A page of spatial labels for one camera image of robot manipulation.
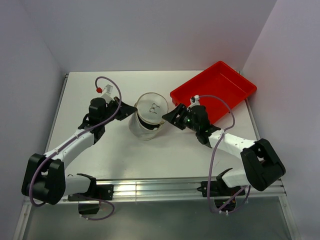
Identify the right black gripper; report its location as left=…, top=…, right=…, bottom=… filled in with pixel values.
left=162, top=102, right=200, bottom=133

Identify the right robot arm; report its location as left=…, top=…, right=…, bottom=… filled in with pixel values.
left=162, top=103, right=286, bottom=195

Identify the black garment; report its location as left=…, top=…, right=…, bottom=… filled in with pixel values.
left=138, top=118, right=161, bottom=131

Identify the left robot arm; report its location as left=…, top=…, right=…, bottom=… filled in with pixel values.
left=21, top=97, right=137, bottom=207

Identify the red plastic tray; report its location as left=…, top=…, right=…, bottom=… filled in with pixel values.
left=170, top=61, right=257, bottom=127

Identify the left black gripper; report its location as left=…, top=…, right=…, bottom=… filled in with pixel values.
left=100, top=96, right=137, bottom=126

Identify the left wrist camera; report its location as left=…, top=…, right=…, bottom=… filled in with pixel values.
left=96, top=84, right=113, bottom=101

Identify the aluminium rail frame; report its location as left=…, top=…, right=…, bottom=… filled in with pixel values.
left=12, top=72, right=301, bottom=240

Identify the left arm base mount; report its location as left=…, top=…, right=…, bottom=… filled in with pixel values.
left=76, top=184, right=115, bottom=221

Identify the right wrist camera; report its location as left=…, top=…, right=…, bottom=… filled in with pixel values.
left=188, top=95, right=200, bottom=109

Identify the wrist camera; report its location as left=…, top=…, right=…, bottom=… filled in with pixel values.
left=188, top=95, right=200, bottom=109
left=96, top=84, right=113, bottom=101

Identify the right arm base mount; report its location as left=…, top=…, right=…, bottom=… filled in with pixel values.
left=196, top=176, right=248, bottom=216

